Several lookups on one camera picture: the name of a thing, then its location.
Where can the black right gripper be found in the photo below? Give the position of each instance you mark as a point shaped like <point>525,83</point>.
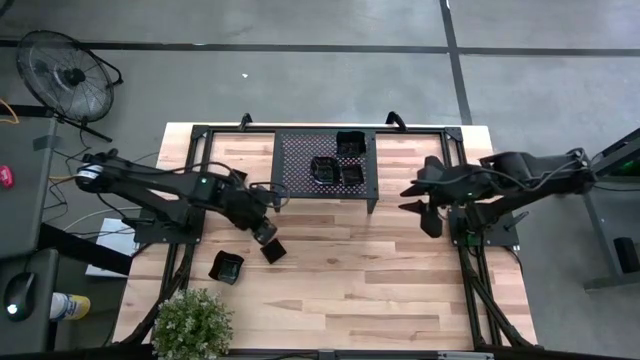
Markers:
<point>445,187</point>

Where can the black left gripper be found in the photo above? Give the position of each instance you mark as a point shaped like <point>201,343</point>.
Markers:
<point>247,210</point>

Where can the small black square plate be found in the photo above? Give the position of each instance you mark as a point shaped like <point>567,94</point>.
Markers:
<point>353,176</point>
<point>241,175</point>
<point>275,252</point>

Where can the black wavy square plate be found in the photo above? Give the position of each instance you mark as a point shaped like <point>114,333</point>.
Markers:
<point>226,267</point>
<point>351,144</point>

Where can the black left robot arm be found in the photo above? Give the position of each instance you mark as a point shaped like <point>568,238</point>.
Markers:
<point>150,182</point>

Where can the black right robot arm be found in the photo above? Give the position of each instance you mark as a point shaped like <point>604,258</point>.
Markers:
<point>515,167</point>

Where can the black perforated metal stand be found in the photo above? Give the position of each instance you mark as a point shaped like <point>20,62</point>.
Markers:
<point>295,165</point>

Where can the green artificial potted plant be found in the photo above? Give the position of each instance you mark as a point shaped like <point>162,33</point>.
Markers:
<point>192,325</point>

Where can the white box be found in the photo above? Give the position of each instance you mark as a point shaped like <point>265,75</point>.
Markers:
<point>117,241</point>

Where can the grey metal cart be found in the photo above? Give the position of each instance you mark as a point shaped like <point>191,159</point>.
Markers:
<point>607,225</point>

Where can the white yellow spray can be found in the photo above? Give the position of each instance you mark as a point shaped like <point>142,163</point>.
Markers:
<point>70,306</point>

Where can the black box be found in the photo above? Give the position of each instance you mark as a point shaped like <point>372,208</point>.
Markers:
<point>627,255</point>

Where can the grey desk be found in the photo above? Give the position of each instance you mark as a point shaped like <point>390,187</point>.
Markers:
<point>25,215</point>

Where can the black floor fan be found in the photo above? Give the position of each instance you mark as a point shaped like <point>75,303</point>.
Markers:
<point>65,77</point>

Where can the black computer mouse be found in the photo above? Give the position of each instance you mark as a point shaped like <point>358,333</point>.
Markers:
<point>20,295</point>

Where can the small red object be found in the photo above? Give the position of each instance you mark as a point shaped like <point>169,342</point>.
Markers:
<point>6,176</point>

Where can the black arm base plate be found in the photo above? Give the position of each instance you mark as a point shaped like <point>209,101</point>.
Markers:
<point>150,235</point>
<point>500,232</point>

